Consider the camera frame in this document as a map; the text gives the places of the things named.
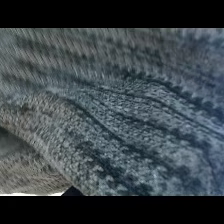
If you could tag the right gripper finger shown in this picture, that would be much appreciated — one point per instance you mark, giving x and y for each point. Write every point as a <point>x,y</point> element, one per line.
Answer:
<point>71,192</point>

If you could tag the dark knit garment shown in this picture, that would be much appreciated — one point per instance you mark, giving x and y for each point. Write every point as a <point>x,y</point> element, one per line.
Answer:
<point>133,110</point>

